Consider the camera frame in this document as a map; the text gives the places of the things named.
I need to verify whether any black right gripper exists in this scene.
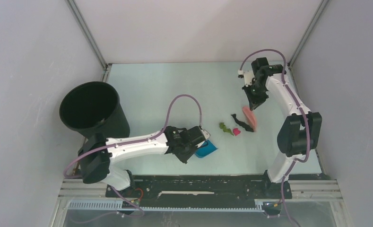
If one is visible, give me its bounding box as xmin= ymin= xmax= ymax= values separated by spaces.
xmin=243 ymin=81 xmax=270 ymax=110

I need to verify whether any pink hand brush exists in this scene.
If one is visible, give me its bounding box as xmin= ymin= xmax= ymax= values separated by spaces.
xmin=242 ymin=105 xmax=257 ymax=131

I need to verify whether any blue dustpan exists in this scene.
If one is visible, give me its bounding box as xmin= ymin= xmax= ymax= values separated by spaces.
xmin=195 ymin=140 xmax=217 ymax=158

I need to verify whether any black paper scrap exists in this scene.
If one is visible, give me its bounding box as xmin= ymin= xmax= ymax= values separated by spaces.
xmin=231 ymin=114 xmax=255 ymax=132

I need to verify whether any pink paper scrap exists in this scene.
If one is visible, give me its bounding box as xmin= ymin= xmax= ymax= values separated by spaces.
xmin=232 ymin=128 xmax=241 ymax=136

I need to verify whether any green paper scrap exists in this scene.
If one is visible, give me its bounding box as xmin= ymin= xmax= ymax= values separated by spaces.
xmin=219 ymin=122 xmax=234 ymax=136

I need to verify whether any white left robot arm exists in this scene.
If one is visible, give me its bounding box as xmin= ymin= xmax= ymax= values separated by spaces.
xmin=78 ymin=126 xmax=210 ymax=197

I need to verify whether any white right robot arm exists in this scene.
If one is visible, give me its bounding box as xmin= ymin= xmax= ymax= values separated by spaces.
xmin=238 ymin=57 xmax=322 ymax=198

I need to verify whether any black plastic bin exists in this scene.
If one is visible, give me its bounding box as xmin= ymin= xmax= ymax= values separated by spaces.
xmin=59 ymin=81 xmax=130 ymax=138

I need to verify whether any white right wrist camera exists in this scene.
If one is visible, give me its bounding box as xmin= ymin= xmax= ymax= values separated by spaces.
xmin=237 ymin=70 xmax=255 ymax=87

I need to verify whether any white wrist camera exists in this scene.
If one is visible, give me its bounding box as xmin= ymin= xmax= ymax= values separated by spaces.
xmin=237 ymin=70 xmax=255 ymax=87
xmin=199 ymin=127 xmax=210 ymax=140

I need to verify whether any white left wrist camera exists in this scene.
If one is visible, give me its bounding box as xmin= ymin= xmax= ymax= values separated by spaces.
xmin=199 ymin=127 xmax=210 ymax=140

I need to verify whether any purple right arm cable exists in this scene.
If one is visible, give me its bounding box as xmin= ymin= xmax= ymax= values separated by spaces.
xmin=239 ymin=49 xmax=312 ymax=227

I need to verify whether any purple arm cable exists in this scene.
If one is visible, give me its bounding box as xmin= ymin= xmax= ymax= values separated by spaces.
xmin=239 ymin=49 xmax=312 ymax=227
xmin=63 ymin=94 xmax=203 ymax=218

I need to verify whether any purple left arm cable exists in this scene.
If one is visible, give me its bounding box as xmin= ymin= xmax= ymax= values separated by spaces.
xmin=63 ymin=94 xmax=203 ymax=218

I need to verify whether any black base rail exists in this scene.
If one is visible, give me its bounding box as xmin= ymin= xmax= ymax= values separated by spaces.
xmin=105 ymin=175 xmax=292 ymax=209

